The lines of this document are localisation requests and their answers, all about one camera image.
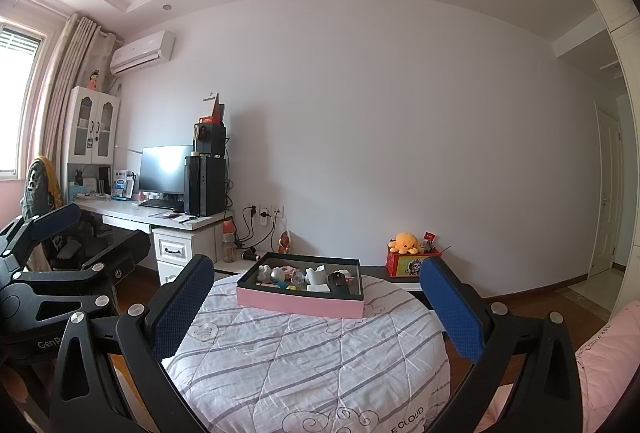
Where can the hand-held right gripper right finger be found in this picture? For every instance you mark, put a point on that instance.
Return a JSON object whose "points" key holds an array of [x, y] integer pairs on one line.
{"points": [[455, 308]]}

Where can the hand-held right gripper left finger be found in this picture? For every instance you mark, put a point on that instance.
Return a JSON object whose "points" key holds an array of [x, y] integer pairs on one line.
{"points": [[180, 303]]}

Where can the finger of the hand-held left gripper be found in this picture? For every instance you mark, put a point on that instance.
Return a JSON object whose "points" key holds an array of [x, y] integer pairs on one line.
{"points": [[50, 220], [130, 255]]}

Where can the white astronaut figurine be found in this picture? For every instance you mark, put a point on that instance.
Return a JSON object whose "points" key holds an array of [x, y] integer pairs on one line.
{"points": [[270, 275]]}

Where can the pink storage box green rim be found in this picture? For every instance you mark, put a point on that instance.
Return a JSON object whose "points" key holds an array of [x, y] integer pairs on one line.
{"points": [[300, 305]]}

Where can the clear glass jar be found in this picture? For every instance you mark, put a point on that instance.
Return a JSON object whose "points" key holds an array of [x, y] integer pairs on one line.
{"points": [[298, 279]]}

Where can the white plug adapter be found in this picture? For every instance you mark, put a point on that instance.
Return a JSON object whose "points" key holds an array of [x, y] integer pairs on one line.
{"points": [[316, 274]]}

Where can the black office chair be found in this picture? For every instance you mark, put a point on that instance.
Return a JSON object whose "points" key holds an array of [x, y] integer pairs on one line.
{"points": [[42, 193]]}

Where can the white desk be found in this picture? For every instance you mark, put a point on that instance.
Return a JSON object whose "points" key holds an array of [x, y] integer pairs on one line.
{"points": [[170, 245]]}

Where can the black keyboard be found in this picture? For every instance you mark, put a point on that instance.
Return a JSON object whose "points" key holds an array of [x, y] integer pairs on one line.
{"points": [[157, 203]]}

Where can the red printed toy box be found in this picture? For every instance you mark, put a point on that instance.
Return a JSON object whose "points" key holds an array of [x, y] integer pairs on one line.
{"points": [[410, 265]]}

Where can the white low side table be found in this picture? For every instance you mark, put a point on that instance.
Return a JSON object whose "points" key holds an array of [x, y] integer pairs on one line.
{"points": [[235, 267]]}

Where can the blue white product box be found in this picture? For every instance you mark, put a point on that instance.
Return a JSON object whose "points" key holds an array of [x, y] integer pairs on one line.
{"points": [[122, 185]]}

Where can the small red toy figure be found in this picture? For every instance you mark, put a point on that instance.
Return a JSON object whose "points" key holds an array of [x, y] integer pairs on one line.
{"points": [[429, 240]]}

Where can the orange capped bottle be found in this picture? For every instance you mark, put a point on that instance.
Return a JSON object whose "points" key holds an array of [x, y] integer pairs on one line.
{"points": [[229, 243]]}

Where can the yellow octopus plush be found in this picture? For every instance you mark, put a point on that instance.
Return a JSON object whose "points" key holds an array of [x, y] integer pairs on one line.
{"points": [[405, 243]]}

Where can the dark small device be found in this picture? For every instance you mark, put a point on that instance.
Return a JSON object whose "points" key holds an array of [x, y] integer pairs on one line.
{"points": [[249, 255]]}

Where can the computer monitor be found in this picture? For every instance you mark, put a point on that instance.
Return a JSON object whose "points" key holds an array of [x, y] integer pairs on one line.
{"points": [[165, 170]]}

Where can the white hutch cabinet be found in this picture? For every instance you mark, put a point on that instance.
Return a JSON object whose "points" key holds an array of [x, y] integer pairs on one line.
{"points": [[92, 133]]}

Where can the black computer tower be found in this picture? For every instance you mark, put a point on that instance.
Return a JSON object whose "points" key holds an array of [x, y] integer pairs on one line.
{"points": [[207, 185]]}

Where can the small pink box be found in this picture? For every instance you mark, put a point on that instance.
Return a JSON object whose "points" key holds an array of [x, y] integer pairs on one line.
{"points": [[287, 270]]}

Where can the orange white figurine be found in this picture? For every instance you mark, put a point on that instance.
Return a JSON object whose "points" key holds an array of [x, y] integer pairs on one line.
{"points": [[284, 243]]}

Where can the window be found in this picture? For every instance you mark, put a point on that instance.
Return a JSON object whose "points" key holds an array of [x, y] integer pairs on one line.
{"points": [[17, 103]]}

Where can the beige curtain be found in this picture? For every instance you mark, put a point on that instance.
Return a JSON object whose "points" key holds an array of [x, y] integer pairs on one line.
{"points": [[70, 88]]}

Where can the black speaker box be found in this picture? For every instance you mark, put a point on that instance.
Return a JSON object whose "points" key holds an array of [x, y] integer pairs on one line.
{"points": [[210, 140]]}

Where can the small doll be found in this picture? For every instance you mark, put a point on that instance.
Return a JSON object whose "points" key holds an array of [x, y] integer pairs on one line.
{"points": [[92, 79]]}

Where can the pink bedding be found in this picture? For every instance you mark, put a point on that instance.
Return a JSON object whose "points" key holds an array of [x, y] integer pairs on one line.
{"points": [[610, 363]]}

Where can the red cardboard box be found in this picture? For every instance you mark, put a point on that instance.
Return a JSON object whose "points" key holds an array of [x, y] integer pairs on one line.
{"points": [[212, 110]]}

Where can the white door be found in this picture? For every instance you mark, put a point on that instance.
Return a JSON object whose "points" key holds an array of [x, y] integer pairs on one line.
{"points": [[605, 193]]}

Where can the white air conditioner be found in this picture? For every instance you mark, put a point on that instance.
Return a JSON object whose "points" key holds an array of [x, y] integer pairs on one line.
{"points": [[142, 50]]}

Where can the white wardrobe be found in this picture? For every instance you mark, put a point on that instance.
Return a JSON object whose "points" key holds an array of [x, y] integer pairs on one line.
{"points": [[615, 13]]}

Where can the white wall power outlet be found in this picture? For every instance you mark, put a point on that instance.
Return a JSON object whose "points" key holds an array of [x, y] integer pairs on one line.
{"points": [[267, 210]]}

